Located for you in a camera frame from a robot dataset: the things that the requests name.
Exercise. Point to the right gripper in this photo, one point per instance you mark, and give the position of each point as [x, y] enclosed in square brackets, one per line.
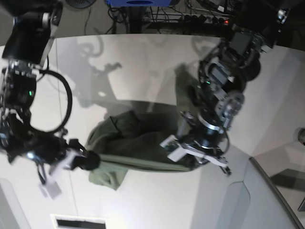
[50, 149]

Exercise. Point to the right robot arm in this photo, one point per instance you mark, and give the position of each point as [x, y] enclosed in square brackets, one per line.
[35, 23]

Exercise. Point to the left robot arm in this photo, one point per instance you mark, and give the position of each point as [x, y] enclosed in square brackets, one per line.
[223, 76]

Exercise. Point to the green t-shirt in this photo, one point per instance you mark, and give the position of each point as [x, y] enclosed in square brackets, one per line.
[131, 139]

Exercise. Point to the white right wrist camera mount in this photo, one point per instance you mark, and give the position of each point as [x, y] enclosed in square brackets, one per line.
[48, 178]

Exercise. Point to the black power strip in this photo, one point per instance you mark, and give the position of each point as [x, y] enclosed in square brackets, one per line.
[204, 19]

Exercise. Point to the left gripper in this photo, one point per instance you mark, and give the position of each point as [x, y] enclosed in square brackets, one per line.
[205, 128]

